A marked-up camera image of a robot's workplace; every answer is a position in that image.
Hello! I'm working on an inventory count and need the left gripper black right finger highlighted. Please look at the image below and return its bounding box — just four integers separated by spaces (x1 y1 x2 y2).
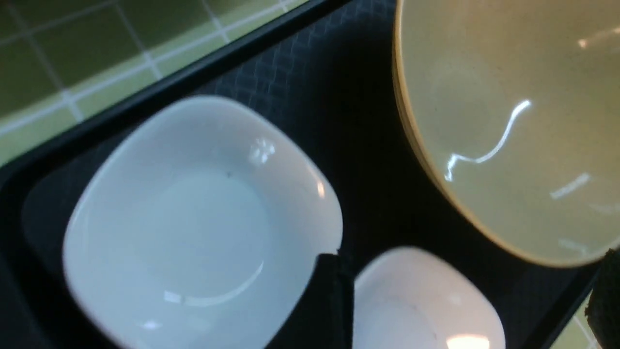
585 249 620 349

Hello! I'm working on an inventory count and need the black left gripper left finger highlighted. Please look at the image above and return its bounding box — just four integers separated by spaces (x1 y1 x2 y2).
266 254 354 349

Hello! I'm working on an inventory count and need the white square dish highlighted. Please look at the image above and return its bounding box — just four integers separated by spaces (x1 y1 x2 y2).
352 247 506 349
62 95 343 349

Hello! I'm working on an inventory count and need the tan noodle bowl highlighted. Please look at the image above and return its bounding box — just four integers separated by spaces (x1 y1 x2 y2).
393 0 620 267

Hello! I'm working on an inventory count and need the black plastic serving tray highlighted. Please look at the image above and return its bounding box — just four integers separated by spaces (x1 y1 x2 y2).
1 0 598 349

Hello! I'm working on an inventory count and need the green checked tablecloth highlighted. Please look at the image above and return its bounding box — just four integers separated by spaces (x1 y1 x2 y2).
0 0 303 165

